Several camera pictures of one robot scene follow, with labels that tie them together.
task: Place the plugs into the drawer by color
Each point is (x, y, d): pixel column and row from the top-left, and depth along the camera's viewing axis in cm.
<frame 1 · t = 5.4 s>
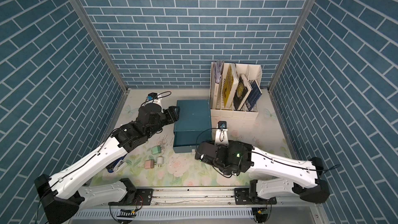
left hand: (180, 110, 71), fingers open
right hand: (213, 145, 68), fingers open
white file organizer rack: (252, 72, 103), point 23 cm above the table
yellow book: (228, 79, 101), point 21 cm above the table
black book: (242, 90, 101), point 17 cm above the table
blue book: (254, 96, 103), point 13 cm above the table
white papers bundle: (218, 66, 95), point 31 cm above the table
green plug: (156, 149, 89), point 2 cm above the table
pink plug: (150, 164, 84), point 2 cm above the table
white plug: (159, 160, 84), point 3 cm above the table

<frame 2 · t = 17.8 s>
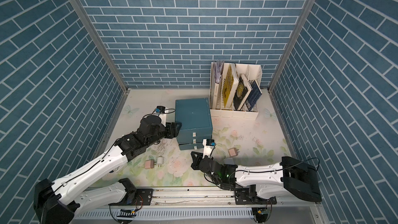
left hand: (180, 125, 75), fingers open
right hand: (190, 155, 75), fingers closed
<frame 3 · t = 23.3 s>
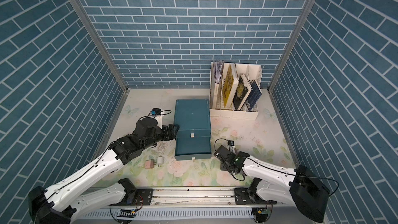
left hand: (178, 128, 74), fingers open
right hand: (225, 164, 85), fingers open
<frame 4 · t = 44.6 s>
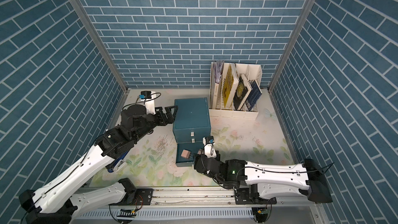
left hand: (175, 109, 66), fingers open
right hand: (198, 156, 72), fingers open
pink plug: (186, 154, 86), point 4 cm above the table
